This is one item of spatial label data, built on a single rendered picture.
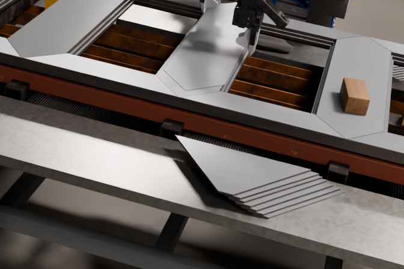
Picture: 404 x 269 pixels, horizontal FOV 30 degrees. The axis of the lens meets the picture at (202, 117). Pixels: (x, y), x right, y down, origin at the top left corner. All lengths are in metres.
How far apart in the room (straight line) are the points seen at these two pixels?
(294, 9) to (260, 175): 1.23
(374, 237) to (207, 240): 1.18
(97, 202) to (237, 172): 1.25
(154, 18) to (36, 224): 0.93
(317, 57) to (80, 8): 0.89
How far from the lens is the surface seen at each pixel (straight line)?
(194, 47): 2.27
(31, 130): 1.96
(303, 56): 2.76
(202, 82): 2.07
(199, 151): 1.86
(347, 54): 2.43
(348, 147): 1.95
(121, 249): 2.33
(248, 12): 2.20
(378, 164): 1.97
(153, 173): 1.83
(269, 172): 1.84
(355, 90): 2.08
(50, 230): 2.39
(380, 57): 2.47
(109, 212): 2.93
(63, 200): 2.98
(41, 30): 2.27
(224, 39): 2.35
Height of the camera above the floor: 1.77
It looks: 29 degrees down
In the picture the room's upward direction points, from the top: 9 degrees clockwise
